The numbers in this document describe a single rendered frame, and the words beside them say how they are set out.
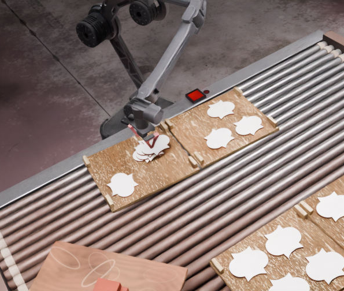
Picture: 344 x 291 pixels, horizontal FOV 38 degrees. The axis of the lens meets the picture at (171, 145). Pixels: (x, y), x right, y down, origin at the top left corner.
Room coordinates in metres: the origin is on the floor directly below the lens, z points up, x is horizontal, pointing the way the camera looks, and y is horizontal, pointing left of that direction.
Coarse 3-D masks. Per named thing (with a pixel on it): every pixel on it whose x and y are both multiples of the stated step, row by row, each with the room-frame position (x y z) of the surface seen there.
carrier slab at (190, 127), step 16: (224, 96) 1.85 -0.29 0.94; (240, 96) 1.84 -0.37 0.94; (192, 112) 1.78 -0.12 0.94; (240, 112) 1.72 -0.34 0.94; (256, 112) 1.71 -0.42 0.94; (176, 128) 1.69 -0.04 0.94; (192, 128) 1.67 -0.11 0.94; (208, 128) 1.65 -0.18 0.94; (272, 128) 1.58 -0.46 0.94; (192, 144) 1.56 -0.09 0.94; (240, 144) 1.52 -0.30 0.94; (208, 160) 1.45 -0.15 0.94
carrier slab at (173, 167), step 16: (160, 128) 1.70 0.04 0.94; (128, 144) 1.63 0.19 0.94; (176, 144) 1.58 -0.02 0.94; (96, 160) 1.56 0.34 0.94; (112, 160) 1.55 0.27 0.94; (128, 160) 1.53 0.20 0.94; (160, 160) 1.50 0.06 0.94; (176, 160) 1.48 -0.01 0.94; (96, 176) 1.47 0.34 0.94; (112, 176) 1.45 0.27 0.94; (144, 176) 1.42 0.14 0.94; (160, 176) 1.41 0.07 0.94; (176, 176) 1.39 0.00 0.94; (112, 192) 1.36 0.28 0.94; (144, 192) 1.33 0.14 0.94; (112, 208) 1.27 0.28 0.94
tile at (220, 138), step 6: (216, 132) 1.61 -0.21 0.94; (222, 132) 1.60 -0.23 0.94; (228, 132) 1.59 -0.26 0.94; (204, 138) 1.58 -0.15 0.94; (210, 138) 1.58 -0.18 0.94; (216, 138) 1.57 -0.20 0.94; (222, 138) 1.56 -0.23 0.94; (228, 138) 1.56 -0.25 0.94; (234, 138) 1.55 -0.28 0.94; (210, 144) 1.54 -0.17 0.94; (216, 144) 1.53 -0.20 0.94; (222, 144) 1.53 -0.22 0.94
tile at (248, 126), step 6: (246, 120) 1.65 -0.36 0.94; (252, 120) 1.65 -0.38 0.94; (258, 120) 1.64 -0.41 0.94; (240, 126) 1.62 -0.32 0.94; (246, 126) 1.61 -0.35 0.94; (252, 126) 1.61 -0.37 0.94; (258, 126) 1.60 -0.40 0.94; (240, 132) 1.58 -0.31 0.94; (246, 132) 1.58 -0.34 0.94; (252, 132) 1.57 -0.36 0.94
